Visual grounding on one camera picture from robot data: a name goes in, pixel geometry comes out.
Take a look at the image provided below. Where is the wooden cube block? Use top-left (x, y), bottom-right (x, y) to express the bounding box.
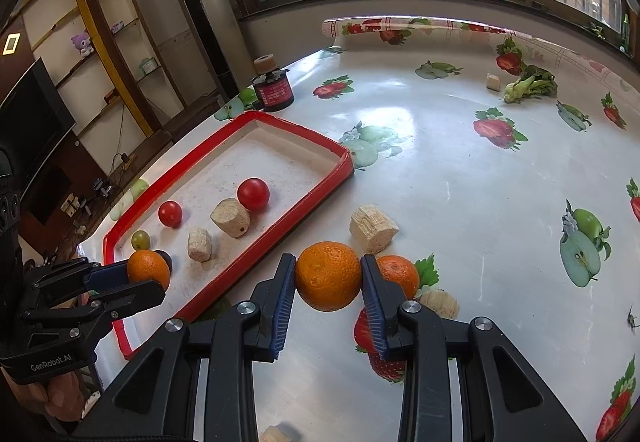
top-left (260, 426), bottom-right (296, 442)
top-left (187, 228), bottom-right (213, 263)

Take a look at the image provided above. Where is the green leafy vegetable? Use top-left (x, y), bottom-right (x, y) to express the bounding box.
top-left (503, 65), bottom-right (558, 104)

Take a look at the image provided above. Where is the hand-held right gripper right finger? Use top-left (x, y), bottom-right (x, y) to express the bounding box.
top-left (360, 253), bottom-right (588, 442)

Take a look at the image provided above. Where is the black television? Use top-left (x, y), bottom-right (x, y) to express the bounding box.
top-left (0, 56), bottom-right (77, 195)

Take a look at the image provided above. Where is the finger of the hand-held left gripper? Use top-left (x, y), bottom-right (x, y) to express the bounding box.
top-left (22, 257), bottom-right (133, 303)
top-left (20, 279), bottom-right (167, 323)

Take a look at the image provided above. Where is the dark jar with red label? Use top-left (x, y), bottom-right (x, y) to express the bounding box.
top-left (251, 69), bottom-right (295, 112)

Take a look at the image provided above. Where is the person's left hand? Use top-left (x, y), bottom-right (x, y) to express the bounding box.
top-left (10, 364), bottom-right (88, 423)

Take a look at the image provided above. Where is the small red tomato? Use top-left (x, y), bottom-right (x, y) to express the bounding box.
top-left (158, 201), bottom-right (183, 228)

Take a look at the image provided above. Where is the wooden wall shelf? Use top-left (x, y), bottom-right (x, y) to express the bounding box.
top-left (10, 0), bottom-right (193, 138)

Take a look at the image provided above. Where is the orange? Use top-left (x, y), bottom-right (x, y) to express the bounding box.
top-left (376, 255), bottom-right (420, 300)
top-left (126, 250), bottom-right (172, 293)
top-left (295, 241), bottom-right (363, 312)

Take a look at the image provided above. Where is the round wooden block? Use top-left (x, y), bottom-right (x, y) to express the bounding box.
top-left (210, 197), bottom-right (251, 238)

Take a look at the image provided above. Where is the large red tomato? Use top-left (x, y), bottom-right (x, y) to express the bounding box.
top-left (237, 177), bottom-right (271, 211)

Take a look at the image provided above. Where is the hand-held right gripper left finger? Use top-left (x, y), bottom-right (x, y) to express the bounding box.
top-left (70, 253), bottom-right (297, 442)

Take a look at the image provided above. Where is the tower air conditioner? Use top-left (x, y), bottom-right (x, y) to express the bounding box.
top-left (161, 0), bottom-right (253, 99)

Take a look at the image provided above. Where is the red rimmed tray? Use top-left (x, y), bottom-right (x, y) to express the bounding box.
top-left (102, 111), bottom-right (355, 362)

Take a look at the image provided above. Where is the fruit print tablecloth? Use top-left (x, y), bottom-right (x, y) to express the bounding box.
top-left (75, 15), bottom-right (640, 442)

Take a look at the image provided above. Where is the purple plush toy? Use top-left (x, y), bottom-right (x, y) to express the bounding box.
top-left (71, 32), bottom-right (96, 57)

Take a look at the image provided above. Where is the ridged wooden block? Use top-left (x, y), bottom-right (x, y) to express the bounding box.
top-left (417, 289), bottom-right (459, 319)

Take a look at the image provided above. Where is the rectangular wooden block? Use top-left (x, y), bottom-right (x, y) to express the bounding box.
top-left (349, 205), bottom-right (400, 254)

